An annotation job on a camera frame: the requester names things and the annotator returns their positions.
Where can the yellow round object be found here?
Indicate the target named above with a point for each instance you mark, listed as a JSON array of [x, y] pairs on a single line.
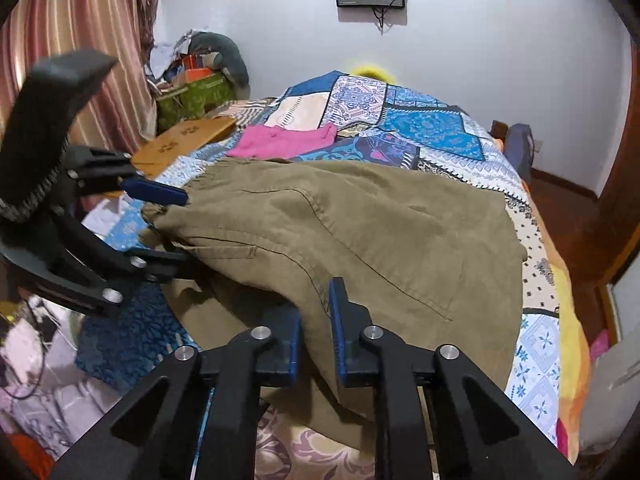
[[369, 70]]

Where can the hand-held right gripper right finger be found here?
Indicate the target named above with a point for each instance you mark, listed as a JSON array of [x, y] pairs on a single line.
[[336, 325]]

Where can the wooden board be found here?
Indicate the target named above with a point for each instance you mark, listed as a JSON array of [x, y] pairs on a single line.
[[182, 142]]

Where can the dark bag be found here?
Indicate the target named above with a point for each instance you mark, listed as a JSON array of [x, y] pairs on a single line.
[[520, 147]]

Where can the orange box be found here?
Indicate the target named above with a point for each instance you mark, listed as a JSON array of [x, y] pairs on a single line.
[[197, 65]]

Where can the blue patchwork bedspread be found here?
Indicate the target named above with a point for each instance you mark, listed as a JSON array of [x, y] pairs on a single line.
[[400, 125]]

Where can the grey stuffed pillow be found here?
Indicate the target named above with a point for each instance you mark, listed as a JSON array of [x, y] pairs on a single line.
[[227, 55]]

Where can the olive green pants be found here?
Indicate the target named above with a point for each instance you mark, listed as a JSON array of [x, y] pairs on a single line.
[[360, 240]]

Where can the orange yellow blanket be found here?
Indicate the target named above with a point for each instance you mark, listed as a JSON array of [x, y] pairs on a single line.
[[567, 340]]

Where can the pile of clothes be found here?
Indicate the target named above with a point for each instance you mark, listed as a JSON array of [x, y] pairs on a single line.
[[40, 360]]

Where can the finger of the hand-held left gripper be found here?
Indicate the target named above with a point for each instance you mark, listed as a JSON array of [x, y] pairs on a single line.
[[160, 191], [165, 257]]

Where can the green patterned bag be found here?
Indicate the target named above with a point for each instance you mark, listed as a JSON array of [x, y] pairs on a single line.
[[192, 97]]

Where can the pink cloth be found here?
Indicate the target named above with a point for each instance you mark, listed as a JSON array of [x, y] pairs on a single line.
[[280, 141]]

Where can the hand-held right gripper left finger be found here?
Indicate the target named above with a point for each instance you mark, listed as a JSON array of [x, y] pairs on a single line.
[[292, 340]]

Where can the striped curtain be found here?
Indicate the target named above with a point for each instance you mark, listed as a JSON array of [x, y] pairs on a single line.
[[75, 45]]

